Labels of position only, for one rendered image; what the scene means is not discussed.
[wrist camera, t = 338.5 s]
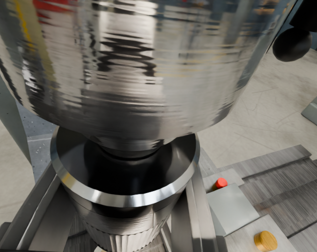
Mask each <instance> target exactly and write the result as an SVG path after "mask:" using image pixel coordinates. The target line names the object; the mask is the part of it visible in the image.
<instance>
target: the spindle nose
mask: <svg viewBox="0 0 317 252"><path fill-rule="evenodd" d="M297 1H298V0H0V75H1V77H2V79H3V81H4V83H5V85H6V86H7V88H8V90H9V92H10V93H11V94H12V96H13V97H14V98H15V99H16V100H17V101H18V102H19V103H20V104H21V105H22V106H23V107H25V108H26V109H27V110H29V111H30V112H32V113H33V114H35V115H37V116H38V117H40V118H42V119H44V120H46V121H48V122H50V123H53V124H55V125H57V126H60V127H63V128H66V129H68V130H72V131H75V132H79V133H83V134H87V135H91V136H97V137H102V138H109V139H118V140H135V141H145V140H162V139H170V138H177V137H182V136H186V135H190V134H194V133H197V132H200V131H202V130H205V129H207V128H209V127H212V126H214V125H215V124H217V123H219V122H220V121H222V120H223V119H224V118H225V117H227V116H228V115H229V114H230V113H231V112H232V110H233V109H234V108H235V106H236V104H237V103H238V101H239V99H240V98H241V96H242V94H243V92H244V91H245V89H246V87H247V86H248V84H249V82H250V81H251V79H252V77H253V76H254V74H255V72H256V71H257V69H258V67H259V65H260V64H261V62H262V60H263V59H264V57H265V55H266V54H267V52H268V50H269V49H270V47H271V45H272V43H273V42H274V40H275V38H276V37H277V35H278V33H279V32H280V30H281V28H282V27H283V25H284V23H285V22H286V20H287V18H288V16H289V15H290V13H291V11H292V10H293V8H294V6H295V5H296V3H297Z"/></svg>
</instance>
